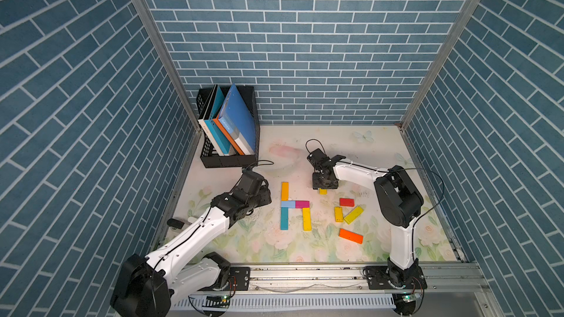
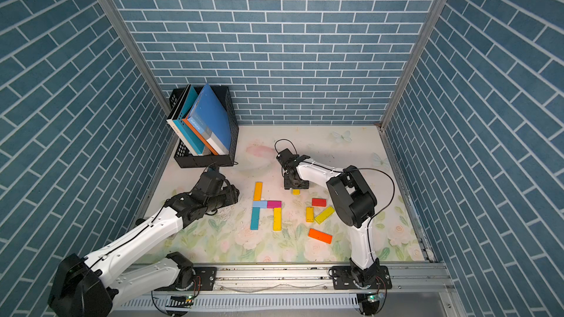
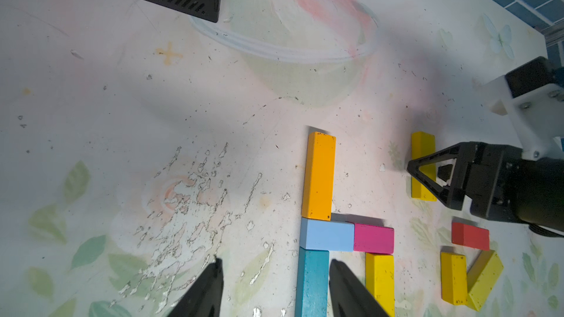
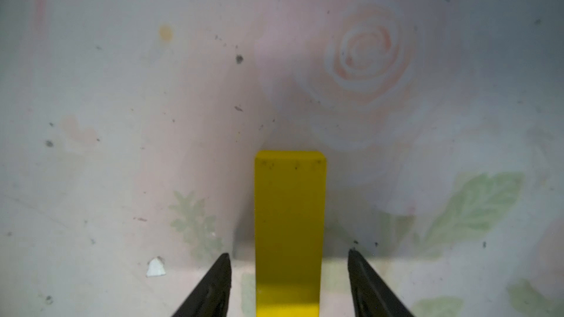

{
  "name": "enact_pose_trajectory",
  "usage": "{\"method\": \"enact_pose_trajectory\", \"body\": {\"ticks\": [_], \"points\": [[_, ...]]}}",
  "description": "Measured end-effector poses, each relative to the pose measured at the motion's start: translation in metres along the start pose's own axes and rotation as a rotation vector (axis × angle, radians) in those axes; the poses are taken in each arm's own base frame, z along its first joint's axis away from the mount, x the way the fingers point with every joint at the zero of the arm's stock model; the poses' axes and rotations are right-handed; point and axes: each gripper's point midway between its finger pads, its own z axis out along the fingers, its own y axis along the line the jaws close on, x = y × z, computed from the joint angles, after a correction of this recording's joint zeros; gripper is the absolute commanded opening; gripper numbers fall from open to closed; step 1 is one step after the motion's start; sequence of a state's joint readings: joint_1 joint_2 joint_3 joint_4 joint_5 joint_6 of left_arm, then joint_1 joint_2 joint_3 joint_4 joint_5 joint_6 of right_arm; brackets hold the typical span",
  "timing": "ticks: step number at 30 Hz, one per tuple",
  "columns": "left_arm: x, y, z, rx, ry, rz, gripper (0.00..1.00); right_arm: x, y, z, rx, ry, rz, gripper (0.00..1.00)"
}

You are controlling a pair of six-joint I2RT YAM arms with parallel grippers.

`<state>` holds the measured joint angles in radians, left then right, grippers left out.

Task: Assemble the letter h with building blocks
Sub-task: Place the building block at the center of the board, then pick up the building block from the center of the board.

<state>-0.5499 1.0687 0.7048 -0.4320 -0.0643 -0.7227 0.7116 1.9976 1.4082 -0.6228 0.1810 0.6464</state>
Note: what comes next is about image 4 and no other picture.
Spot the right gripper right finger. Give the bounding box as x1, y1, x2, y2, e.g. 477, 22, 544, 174
348, 249, 414, 317

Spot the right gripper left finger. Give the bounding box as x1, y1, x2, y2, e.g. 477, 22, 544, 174
172, 252, 232, 317

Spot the yellow block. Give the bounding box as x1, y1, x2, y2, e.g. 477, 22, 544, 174
254, 151, 327, 316

